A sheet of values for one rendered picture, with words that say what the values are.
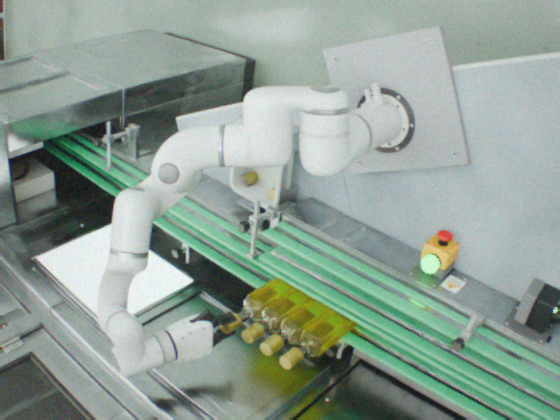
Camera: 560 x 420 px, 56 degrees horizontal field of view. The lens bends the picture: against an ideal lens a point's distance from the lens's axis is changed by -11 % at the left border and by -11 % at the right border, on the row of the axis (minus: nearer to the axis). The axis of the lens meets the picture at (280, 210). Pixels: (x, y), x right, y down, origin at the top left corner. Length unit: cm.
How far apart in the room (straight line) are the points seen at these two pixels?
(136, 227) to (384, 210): 64
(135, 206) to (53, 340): 57
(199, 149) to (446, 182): 58
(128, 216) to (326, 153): 40
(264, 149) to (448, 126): 43
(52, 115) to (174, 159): 94
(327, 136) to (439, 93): 33
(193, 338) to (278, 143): 47
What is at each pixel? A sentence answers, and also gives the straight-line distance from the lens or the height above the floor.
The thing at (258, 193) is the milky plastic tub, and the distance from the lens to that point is 166.
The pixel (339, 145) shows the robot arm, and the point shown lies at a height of 106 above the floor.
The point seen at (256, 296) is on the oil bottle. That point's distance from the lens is 144.
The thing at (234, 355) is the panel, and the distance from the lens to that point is 150.
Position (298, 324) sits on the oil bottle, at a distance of 137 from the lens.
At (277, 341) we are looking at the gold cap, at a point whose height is 113.
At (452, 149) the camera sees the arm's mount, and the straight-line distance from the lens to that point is 133.
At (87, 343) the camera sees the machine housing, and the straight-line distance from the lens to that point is 153.
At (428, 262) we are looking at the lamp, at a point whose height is 85.
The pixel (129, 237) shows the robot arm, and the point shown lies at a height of 136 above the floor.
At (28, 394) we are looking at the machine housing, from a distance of 149.
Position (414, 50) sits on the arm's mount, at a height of 77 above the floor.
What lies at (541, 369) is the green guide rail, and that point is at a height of 92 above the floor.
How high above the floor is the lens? 195
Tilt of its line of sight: 44 degrees down
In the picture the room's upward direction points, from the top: 117 degrees counter-clockwise
